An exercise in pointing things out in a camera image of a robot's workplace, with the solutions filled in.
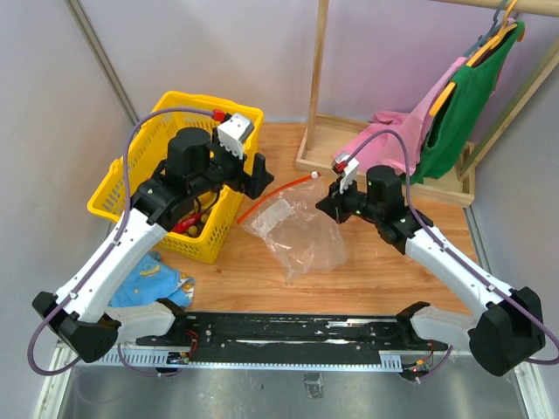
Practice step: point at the blue patterned cloth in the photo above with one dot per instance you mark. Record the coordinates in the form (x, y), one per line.
(151, 280)

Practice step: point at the pink shirt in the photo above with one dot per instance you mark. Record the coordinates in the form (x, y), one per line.
(413, 127)

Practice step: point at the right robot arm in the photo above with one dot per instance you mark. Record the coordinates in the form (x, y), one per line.
(504, 327)

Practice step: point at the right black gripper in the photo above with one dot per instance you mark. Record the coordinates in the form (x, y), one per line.
(333, 204)

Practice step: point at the red chili pepper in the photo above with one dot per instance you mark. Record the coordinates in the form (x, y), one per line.
(183, 225)

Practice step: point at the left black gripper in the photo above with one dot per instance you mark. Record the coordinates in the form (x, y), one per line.
(252, 185)

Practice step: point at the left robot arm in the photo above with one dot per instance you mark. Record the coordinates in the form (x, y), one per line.
(197, 162)

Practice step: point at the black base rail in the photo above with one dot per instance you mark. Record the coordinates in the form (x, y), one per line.
(292, 342)

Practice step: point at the yellow plastic basket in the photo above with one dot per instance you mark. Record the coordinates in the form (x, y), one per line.
(150, 146)

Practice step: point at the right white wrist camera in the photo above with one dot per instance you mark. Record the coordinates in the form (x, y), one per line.
(346, 167)

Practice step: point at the wooden clothes rack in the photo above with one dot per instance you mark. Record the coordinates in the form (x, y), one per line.
(325, 134)

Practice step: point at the brown longan bunch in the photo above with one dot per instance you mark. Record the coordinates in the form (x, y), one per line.
(196, 231)

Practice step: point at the yellow hanger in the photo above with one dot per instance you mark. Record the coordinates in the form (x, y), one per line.
(512, 29)

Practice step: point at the clear zip top bag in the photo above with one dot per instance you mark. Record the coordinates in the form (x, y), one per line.
(300, 237)

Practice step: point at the grey hanger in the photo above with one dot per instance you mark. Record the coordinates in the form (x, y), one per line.
(504, 5)

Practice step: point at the green shirt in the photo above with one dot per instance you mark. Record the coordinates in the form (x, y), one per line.
(454, 123)

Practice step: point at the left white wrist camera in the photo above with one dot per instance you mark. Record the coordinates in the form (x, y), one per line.
(233, 133)

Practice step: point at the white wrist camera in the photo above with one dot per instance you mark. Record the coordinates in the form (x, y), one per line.
(233, 133)
(346, 167)

